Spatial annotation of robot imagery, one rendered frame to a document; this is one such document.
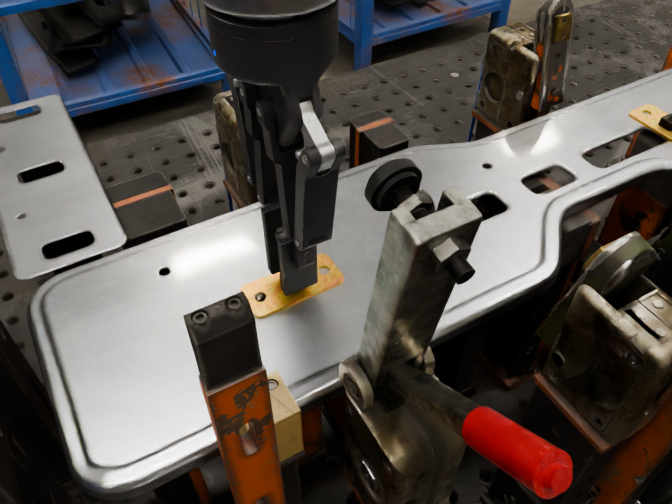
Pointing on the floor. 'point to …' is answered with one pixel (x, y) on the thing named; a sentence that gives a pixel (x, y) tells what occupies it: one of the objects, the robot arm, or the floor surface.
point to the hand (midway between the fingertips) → (290, 247)
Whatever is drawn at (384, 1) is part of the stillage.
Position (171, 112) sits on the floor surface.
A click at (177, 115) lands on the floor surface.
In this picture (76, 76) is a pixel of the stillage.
